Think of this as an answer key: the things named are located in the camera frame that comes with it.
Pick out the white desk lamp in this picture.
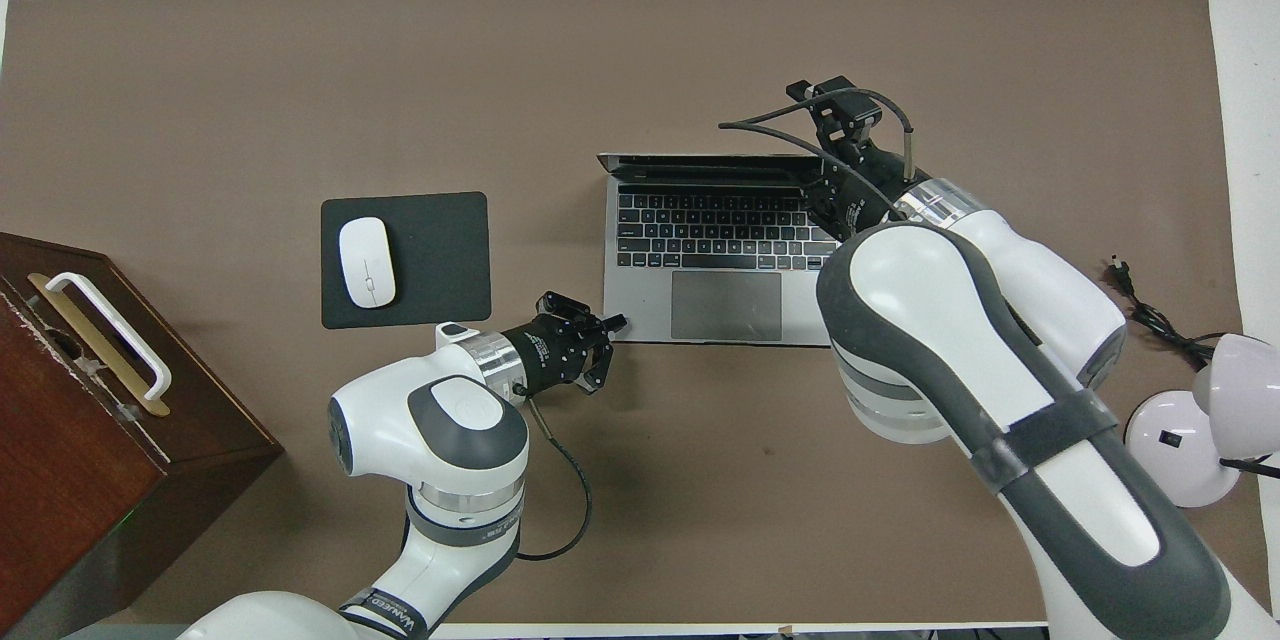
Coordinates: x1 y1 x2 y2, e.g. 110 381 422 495
1124 332 1280 509

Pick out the brass handle plate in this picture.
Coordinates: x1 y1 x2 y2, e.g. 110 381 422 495
27 272 171 418

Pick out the black lamp power cable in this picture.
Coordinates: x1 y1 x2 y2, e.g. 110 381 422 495
1107 257 1219 368

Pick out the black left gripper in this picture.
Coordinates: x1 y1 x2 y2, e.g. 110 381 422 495
500 292 630 397

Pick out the white box handle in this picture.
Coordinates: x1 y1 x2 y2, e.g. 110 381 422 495
45 271 173 401

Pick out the brown table mat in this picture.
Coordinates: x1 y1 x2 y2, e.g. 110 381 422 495
0 0 1244 626

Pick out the white computer mouse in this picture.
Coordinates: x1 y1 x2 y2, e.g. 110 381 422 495
338 217 397 308

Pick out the silver laptop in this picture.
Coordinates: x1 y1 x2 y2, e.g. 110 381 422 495
597 153 851 348

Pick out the black mouse pad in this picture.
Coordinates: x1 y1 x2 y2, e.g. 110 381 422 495
320 191 492 331

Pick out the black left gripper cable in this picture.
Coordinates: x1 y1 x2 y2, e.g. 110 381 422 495
515 398 594 561

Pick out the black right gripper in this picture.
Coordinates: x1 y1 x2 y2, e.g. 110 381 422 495
785 77 926 243

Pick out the dark wooden box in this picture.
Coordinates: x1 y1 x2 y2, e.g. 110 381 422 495
0 232 286 636

